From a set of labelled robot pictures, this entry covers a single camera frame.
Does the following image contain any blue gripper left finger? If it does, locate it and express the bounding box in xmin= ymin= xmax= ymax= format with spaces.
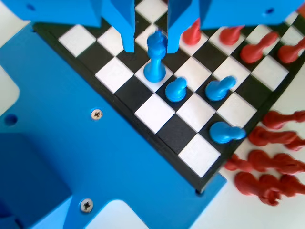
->
xmin=101 ymin=0 xmax=136 ymax=53

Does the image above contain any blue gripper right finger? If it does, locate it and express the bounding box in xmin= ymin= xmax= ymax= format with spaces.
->
xmin=166 ymin=0 xmax=201 ymax=54

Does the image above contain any blue chess king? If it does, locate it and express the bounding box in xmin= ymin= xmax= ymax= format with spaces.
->
xmin=142 ymin=30 xmax=167 ymax=83

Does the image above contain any blue chess pawn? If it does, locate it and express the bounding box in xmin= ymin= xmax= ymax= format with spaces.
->
xmin=209 ymin=121 xmax=246 ymax=144
xmin=204 ymin=76 xmax=237 ymax=101
xmin=164 ymin=76 xmax=188 ymax=103

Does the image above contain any red chess bishop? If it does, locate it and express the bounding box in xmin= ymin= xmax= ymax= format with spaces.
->
xmin=262 ymin=110 xmax=305 ymax=129
xmin=247 ymin=126 xmax=305 ymax=151

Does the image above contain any red chess rook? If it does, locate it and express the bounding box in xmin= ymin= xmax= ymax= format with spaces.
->
xmin=234 ymin=171 xmax=286 ymax=207

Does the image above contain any black and white chessboard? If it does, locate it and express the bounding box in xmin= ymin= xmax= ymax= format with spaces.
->
xmin=32 ymin=0 xmax=305 ymax=194

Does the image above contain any silver flat-head screw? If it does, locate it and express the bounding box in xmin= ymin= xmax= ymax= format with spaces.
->
xmin=80 ymin=198 xmax=94 ymax=212
xmin=91 ymin=108 xmax=103 ymax=120

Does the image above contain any blue base plate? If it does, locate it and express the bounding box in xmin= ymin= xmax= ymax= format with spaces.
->
xmin=0 ymin=21 xmax=227 ymax=229

